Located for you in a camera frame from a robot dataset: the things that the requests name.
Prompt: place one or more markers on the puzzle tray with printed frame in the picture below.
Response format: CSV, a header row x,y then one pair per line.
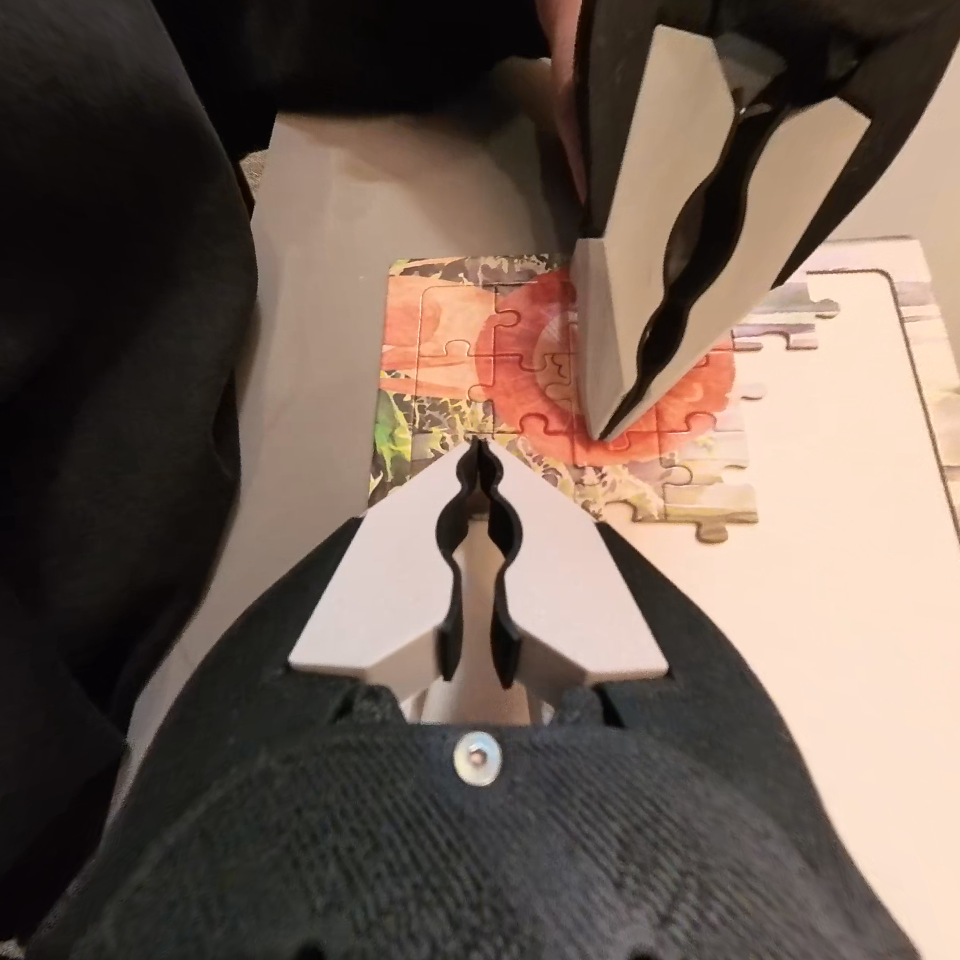
x,y
825,600

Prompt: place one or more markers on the person's left hand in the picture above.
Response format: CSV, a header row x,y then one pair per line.
x,y
562,45

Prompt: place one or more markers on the assembled lion puzzle section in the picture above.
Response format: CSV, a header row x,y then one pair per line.
x,y
450,315

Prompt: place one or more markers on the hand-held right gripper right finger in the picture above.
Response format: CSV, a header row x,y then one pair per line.
x,y
585,600

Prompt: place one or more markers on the person's left forearm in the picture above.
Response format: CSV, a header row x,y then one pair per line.
x,y
337,45

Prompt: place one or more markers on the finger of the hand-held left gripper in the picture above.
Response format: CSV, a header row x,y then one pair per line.
x,y
802,187
660,150

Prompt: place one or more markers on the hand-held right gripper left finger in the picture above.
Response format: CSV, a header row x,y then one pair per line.
x,y
375,600

